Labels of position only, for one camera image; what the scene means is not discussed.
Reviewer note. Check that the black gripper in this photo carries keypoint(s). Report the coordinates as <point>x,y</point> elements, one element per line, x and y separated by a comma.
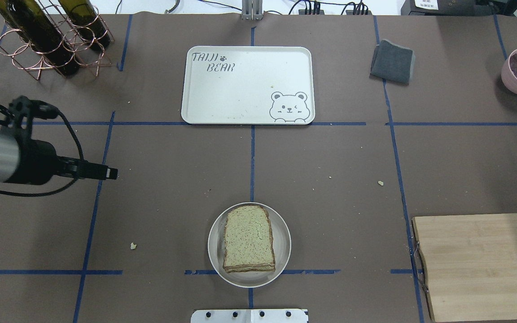
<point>37,162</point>

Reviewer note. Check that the white round plate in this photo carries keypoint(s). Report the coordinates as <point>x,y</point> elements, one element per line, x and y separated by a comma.
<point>282,244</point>

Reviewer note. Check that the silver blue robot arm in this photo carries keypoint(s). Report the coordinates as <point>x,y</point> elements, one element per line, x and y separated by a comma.
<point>10,156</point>

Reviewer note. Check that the white bear tray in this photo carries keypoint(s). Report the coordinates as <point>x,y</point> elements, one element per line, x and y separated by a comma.
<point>248,85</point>

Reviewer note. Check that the dark wine bottle lower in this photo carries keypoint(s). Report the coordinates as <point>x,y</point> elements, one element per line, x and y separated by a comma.
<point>90,27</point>

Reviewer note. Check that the dark wine bottle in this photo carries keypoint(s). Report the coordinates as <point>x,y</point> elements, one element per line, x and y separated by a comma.
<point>44,37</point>
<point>12,20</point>
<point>90,27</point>

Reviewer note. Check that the dark wine bottle upper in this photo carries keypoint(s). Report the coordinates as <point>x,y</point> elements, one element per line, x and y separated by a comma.
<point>44,37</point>

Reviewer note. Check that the grey folded cloth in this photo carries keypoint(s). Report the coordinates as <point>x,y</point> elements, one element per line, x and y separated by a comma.
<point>393,62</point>

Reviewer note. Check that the black desktop box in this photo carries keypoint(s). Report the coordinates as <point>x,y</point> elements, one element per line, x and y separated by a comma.
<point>438,8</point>

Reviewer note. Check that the wooden cutting board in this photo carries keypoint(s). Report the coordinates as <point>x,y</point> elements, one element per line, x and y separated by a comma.
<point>470,266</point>

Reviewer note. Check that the copper wire bottle rack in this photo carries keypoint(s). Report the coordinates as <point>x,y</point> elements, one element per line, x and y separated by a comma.
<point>64,36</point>

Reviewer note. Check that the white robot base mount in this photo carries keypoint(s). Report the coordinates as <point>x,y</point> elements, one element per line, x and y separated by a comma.
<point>250,316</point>

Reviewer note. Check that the aluminium frame post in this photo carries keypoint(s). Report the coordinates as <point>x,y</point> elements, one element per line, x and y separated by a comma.
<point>252,10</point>

